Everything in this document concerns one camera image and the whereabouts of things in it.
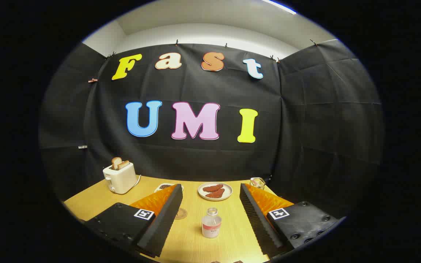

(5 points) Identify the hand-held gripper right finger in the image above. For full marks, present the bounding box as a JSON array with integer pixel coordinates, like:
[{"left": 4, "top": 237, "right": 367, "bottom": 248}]
[{"left": 239, "top": 183, "right": 342, "bottom": 258}]

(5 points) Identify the clear juice bottle red label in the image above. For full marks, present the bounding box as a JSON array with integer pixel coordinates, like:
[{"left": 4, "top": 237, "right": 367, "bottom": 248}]
[{"left": 201, "top": 207, "right": 222, "bottom": 239}]

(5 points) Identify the black backdrop cloth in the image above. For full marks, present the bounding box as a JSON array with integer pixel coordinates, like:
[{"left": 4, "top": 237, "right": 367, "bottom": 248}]
[{"left": 39, "top": 38, "right": 384, "bottom": 220}]

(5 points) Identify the wooden table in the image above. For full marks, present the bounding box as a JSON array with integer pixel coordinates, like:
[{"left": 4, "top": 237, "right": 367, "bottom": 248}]
[{"left": 64, "top": 175, "right": 280, "bottom": 263}]

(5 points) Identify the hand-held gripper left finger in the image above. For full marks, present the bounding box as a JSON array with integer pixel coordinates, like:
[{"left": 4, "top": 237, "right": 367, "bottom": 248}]
[{"left": 84, "top": 184, "right": 183, "bottom": 258}]

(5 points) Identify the white round plate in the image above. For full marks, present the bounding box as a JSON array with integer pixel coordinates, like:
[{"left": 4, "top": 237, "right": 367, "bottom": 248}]
[{"left": 197, "top": 182, "right": 233, "bottom": 201}]

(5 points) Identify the white divided seed dish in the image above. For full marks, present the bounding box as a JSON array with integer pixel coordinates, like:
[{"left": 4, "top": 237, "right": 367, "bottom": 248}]
[{"left": 154, "top": 183, "right": 184, "bottom": 193}]

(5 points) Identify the cream toaster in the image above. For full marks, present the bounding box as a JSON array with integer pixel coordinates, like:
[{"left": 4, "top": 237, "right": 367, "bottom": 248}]
[{"left": 103, "top": 162, "right": 138, "bottom": 195}]

